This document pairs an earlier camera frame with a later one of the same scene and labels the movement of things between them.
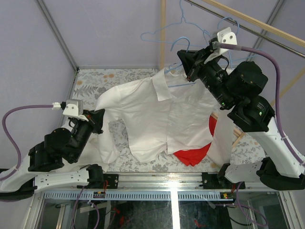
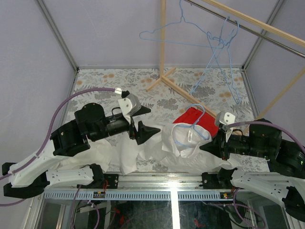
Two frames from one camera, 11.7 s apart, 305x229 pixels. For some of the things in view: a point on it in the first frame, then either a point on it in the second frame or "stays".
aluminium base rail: x=164 y=186 stays
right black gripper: x=189 y=59 -> x=219 y=146
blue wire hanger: x=188 y=49 -> x=194 y=124
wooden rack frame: x=237 y=134 stays
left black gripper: x=93 y=122 -> x=132 y=130
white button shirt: x=161 y=114 -> x=176 y=146
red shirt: x=193 y=157 -> x=195 y=116
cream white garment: x=98 y=150 stays
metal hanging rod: x=249 y=30 stays
